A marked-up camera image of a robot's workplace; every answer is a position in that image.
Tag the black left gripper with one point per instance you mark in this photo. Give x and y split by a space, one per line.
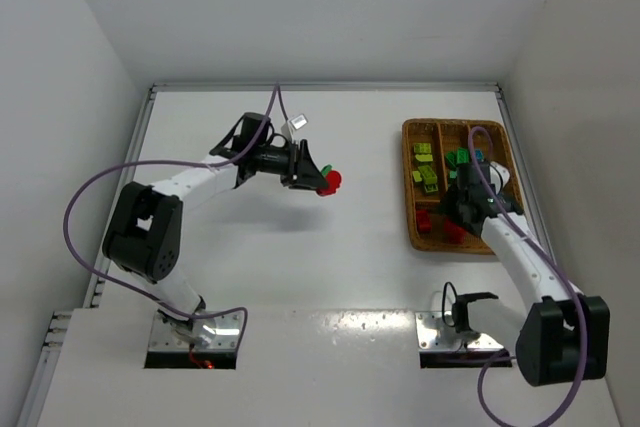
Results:
299 165

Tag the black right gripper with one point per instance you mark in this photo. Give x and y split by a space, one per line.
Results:
463 185

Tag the green lego base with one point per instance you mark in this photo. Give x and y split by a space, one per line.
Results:
326 169

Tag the red flower picture lego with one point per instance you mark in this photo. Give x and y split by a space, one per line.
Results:
333 182

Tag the lime square lego brick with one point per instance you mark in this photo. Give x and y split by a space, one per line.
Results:
430 189

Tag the lime hollow lego brick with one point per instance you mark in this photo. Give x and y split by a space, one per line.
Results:
424 174

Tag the lime curved lego piece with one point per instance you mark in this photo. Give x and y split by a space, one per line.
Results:
423 159

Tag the red long lego brick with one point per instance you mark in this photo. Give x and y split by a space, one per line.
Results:
423 221

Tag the green long lego brick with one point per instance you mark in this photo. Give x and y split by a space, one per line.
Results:
458 157

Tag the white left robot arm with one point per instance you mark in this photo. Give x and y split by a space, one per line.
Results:
145 231

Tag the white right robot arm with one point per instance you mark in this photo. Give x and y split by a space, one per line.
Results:
564 334

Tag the wicker divided basket tray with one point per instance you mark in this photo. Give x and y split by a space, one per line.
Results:
443 160

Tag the lime lego brick in basket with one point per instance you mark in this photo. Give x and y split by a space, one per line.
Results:
422 148

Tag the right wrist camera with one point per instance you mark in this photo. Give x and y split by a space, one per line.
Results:
499 176

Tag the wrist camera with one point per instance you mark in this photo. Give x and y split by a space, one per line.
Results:
499 176
298 122

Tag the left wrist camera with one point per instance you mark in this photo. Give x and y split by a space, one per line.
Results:
298 122

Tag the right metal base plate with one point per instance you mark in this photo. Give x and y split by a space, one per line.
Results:
435 336

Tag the metal base plate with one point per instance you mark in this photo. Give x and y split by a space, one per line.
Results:
218 335
435 336

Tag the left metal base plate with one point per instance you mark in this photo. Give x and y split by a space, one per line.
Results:
218 335

